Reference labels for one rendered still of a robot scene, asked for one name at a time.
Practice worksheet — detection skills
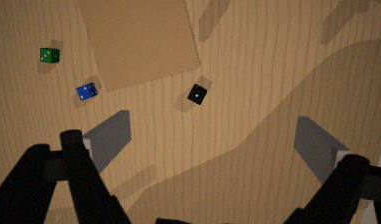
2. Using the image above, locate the blue die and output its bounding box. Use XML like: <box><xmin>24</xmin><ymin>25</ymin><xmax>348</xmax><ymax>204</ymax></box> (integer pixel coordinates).
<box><xmin>76</xmin><ymin>83</ymin><xmax>98</xmax><ymax>101</ymax></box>

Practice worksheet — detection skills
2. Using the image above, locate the tan mat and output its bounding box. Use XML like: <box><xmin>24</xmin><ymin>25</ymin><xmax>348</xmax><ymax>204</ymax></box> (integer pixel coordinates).
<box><xmin>80</xmin><ymin>0</ymin><xmax>200</xmax><ymax>90</ymax></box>

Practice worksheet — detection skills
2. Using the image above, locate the black die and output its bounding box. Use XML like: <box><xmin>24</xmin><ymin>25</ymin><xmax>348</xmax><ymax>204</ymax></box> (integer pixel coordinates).
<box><xmin>188</xmin><ymin>84</ymin><xmax>207</xmax><ymax>105</ymax></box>

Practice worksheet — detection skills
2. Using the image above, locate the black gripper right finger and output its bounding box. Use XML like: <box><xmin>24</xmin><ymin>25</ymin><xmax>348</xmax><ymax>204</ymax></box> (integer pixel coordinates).
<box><xmin>283</xmin><ymin>116</ymin><xmax>381</xmax><ymax>224</ymax></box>

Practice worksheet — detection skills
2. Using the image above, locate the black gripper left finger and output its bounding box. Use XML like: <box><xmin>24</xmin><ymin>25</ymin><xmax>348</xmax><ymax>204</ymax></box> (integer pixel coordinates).
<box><xmin>0</xmin><ymin>110</ymin><xmax>132</xmax><ymax>224</ymax></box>

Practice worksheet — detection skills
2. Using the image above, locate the green die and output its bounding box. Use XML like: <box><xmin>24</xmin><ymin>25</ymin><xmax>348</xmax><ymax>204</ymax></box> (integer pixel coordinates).
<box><xmin>40</xmin><ymin>48</ymin><xmax>60</xmax><ymax>63</ymax></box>

